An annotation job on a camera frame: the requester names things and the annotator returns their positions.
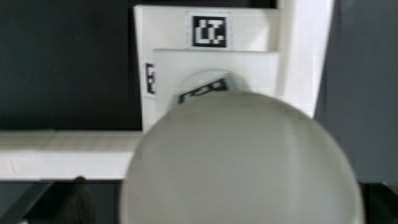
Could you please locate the white fence bar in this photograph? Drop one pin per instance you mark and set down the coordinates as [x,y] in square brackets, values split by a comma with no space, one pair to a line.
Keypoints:
[56,155]
[306,18]

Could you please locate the white front fence bar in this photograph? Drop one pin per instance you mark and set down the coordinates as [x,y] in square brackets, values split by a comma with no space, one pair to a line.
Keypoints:
[56,155]

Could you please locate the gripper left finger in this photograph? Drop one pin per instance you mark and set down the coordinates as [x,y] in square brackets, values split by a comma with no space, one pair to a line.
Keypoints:
[59,201]

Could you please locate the white right fence bar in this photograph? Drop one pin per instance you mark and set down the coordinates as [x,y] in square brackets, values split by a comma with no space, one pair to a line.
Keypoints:
[306,18]

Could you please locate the white lamp bulb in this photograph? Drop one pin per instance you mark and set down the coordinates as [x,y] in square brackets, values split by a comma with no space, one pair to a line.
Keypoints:
[237,163]

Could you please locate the white lamp base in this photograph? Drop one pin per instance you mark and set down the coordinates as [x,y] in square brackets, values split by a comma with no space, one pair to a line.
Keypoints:
[207,49]

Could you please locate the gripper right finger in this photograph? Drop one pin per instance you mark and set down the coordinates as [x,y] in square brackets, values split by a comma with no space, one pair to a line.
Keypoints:
[381,204]

